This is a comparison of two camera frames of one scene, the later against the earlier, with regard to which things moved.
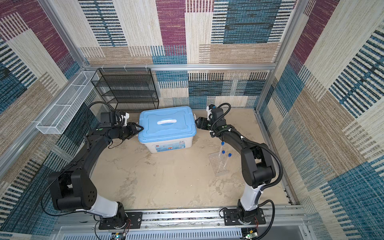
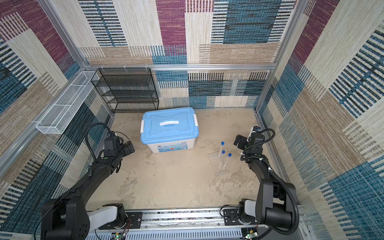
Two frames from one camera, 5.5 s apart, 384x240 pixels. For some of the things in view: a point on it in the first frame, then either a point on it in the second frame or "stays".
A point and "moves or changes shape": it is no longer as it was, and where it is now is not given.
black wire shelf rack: x=128 y=88 stays
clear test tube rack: x=219 y=162 stays
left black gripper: x=133 y=130 to x=126 y=151
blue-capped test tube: x=223 y=152 stays
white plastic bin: x=158 y=146 moves or changes shape
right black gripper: x=201 y=123 to x=243 y=140
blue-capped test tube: x=222 y=144 stays
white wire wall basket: x=56 y=120 stays
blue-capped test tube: x=229 y=155 stays
